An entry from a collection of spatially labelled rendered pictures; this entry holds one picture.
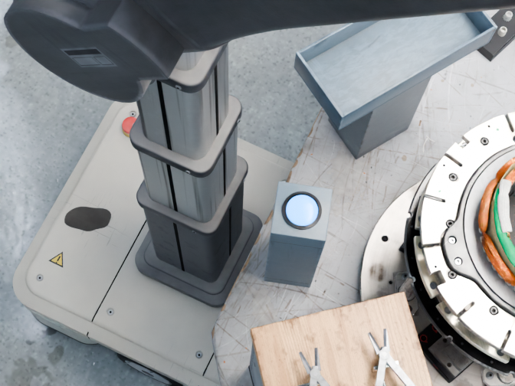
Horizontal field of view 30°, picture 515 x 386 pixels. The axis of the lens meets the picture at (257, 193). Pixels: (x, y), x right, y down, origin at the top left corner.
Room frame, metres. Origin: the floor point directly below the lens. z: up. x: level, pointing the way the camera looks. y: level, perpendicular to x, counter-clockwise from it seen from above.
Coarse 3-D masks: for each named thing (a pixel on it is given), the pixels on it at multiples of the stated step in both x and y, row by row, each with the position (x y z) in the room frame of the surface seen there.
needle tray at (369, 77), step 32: (352, 32) 0.63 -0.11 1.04; (384, 32) 0.64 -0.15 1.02; (416, 32) 0.65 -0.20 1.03; (448, 32) 0.65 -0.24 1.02; (480, 32) 0.66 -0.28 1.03; (320, 64) 0.59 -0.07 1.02; (352, 64) 0.59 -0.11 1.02; (384, 64) 0.59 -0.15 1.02; (416, 64) 0.60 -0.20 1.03; (448, 64) 0.60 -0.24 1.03; (320, 96) 0.53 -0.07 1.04; (352, 96) 0.54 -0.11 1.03; (384, 96) 0.54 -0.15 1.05; (416, 96) 0.60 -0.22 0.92; (352, 128) 0.57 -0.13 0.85; (384, 128) 0.57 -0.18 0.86
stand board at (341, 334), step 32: (288, 320) 0.23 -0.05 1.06; (320, 320) 0.23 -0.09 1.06; (352, 320) 0.24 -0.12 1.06; (384, 320) 0.24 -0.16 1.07; (256, 352) 0.19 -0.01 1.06; (288, 352) 0.19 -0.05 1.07; (320, 352) 0.19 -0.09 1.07; (352, 352) 0.20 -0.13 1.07; (416, 352) 0.20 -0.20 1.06; (288, 384) 0.15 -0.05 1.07; (352, 384) 0.16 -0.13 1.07; (416, 384) 0.17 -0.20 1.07
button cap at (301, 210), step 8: (296, 200) 0.39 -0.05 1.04; (304, 200) 0.39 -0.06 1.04; (312, 200) 0.39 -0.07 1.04; (288, 208) 0.38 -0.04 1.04; (296, 208) 0.38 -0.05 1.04; (304, 208) 0.38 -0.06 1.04; (312, 208) 0.38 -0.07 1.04; (288, 216) 0.37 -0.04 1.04; (296, 216) 0.37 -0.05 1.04; (304, 216) 0.37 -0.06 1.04; (312, 216) 0.37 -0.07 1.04; (304, 224) 0.36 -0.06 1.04
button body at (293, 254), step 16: (288, 192) 0.40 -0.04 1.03; (320, 192) 0.40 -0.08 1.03; (272, 224) 0.36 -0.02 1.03; (288, 224) 0.36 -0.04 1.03; (320, 224) 0.36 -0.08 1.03; (272, 240) 0.34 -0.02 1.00; (288, 240) 0.34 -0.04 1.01; (304, 240) 0.34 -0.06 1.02; (320, 240) 0.34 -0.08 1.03; (272, 256) 0.34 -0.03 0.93; (288, 256) 0.34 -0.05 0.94; (304, 256) 0.34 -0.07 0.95; (320, 256) 0.34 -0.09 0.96; (272, 272) 0.34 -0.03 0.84; (288, 272) 0.34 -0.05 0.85; (304, 272) 0.34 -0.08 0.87
